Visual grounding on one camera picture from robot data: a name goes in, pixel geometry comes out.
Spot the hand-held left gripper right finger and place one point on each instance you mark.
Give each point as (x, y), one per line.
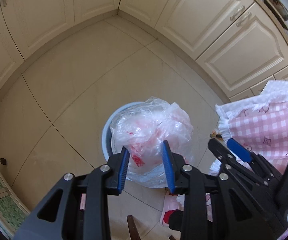
(168, 170)

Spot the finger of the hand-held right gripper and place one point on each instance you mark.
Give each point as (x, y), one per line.
(239, 151)
(221, 152)

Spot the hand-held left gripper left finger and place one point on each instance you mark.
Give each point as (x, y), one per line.
(123, 172)

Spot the light blue trash bin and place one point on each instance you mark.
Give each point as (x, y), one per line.
(106, 140)

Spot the clear plastic bag red print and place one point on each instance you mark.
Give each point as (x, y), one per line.
(144, 130)

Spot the pink slipper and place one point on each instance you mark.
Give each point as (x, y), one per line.
(169, 205)

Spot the pink checked tablecloth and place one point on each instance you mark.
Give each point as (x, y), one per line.
(271, 125)

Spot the brown wooden chair leg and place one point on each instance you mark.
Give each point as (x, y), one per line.
(133, 228)

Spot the white lace cloth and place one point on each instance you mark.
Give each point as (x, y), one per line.
(281, 90)

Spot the black door stopper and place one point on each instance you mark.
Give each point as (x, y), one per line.
(2, 161)

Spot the cream lower kitchen cabinets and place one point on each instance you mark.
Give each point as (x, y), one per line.
(209, 17)

